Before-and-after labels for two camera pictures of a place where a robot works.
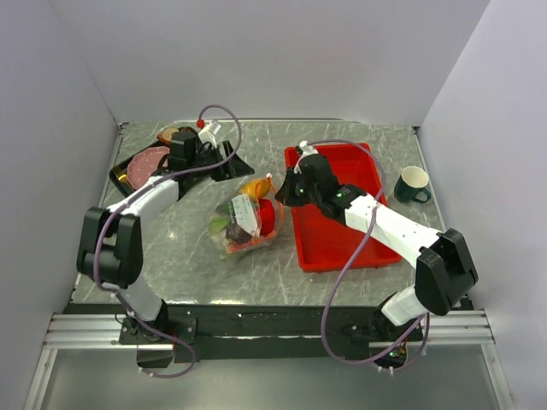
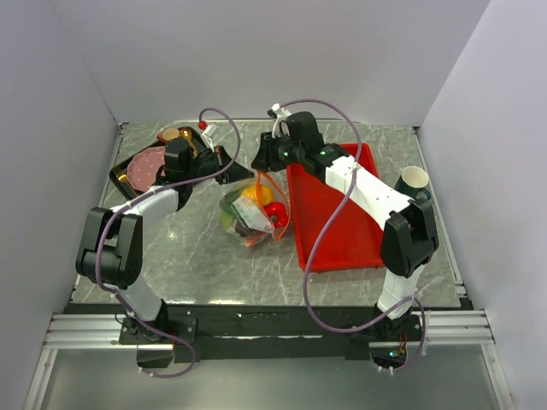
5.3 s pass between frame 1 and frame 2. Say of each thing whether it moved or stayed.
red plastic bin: stayed
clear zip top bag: moved
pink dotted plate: stayed
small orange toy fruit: moved
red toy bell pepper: moved
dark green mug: stayed
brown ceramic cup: stayed
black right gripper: moved
